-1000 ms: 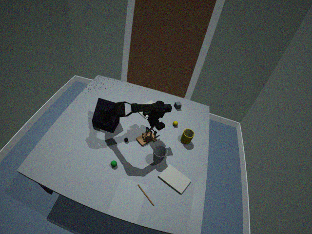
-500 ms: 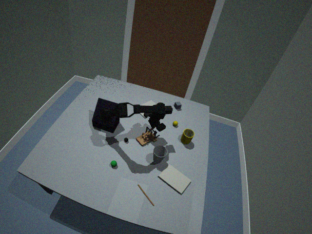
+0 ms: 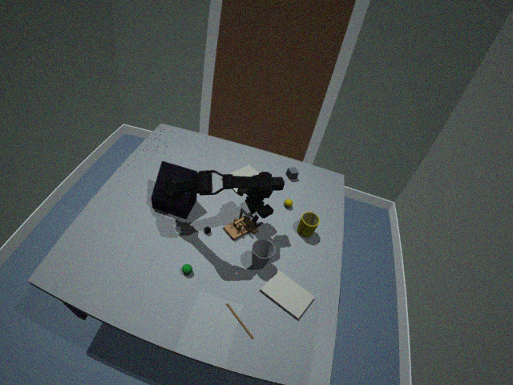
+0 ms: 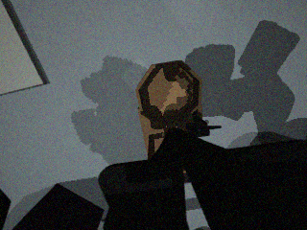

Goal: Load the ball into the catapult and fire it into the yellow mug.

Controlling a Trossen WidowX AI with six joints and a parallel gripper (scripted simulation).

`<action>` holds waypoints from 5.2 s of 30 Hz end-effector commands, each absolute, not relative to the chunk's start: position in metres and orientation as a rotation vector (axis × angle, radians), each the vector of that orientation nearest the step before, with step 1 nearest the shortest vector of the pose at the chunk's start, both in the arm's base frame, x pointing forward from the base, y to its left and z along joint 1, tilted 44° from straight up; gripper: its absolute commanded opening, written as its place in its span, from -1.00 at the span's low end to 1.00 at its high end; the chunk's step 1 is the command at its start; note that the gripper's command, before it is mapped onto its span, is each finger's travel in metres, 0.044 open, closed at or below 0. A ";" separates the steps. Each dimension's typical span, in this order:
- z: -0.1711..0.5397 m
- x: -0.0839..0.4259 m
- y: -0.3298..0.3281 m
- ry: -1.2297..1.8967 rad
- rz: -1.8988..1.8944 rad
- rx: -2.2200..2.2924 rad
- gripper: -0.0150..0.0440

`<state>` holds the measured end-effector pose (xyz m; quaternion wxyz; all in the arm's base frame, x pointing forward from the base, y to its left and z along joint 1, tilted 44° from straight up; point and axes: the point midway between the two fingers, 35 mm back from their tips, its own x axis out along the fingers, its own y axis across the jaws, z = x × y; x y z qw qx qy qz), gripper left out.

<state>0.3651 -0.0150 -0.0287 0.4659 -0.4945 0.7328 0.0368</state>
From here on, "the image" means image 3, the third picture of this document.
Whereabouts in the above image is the yellow cylindrical cup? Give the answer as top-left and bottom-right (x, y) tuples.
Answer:
(297, 212), (320, 238)

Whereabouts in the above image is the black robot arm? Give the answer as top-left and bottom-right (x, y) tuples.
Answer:
(164, 170), (285, 200)

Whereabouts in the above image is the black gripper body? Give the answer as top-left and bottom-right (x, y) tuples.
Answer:
(237, 188), (273, 219)

